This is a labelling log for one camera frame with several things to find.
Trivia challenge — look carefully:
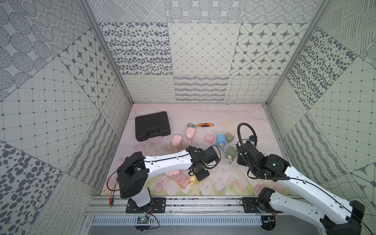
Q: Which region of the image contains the black plastic tool case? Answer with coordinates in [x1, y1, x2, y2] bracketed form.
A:
[135, 111, 171, 142]

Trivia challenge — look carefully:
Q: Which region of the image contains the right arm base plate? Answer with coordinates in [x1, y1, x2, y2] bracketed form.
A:
[240, 197, 264, 213]

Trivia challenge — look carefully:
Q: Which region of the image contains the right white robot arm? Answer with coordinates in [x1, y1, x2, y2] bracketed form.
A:
[237, 141, 365, 235]

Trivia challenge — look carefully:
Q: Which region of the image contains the pink floral table mat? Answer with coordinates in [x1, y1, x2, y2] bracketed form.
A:
[100, 104, 292, 196]

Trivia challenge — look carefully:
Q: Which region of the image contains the aluminium mounting rail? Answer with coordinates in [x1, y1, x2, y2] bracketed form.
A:
[83, 195, 325, 216]

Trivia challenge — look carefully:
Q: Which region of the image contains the grey transparent tray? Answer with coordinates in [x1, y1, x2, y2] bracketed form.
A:
[225, 133, 235, 143]

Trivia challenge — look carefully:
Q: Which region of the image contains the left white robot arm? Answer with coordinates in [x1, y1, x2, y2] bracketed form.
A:
[116, 146, 221, 208]

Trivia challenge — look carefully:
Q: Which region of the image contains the pink transparent tray near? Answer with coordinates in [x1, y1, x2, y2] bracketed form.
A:
[177, 175, 191, 189]

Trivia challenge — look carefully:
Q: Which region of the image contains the pink pencil sharpener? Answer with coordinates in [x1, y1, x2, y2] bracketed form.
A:
[170, 135, 183, 152]
[185, 127, 196, 144]
[166, 170, 181, 178]

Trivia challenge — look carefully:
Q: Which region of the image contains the blue pencil sharpener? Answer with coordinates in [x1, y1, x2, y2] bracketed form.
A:
[215, 133, 226, 151]

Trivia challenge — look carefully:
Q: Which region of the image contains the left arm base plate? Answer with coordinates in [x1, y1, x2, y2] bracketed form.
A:
[126, 197, 166, 213]

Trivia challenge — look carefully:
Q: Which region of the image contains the orange handled adjustable wrench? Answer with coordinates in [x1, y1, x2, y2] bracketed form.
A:
[187, 123, 214, 128]

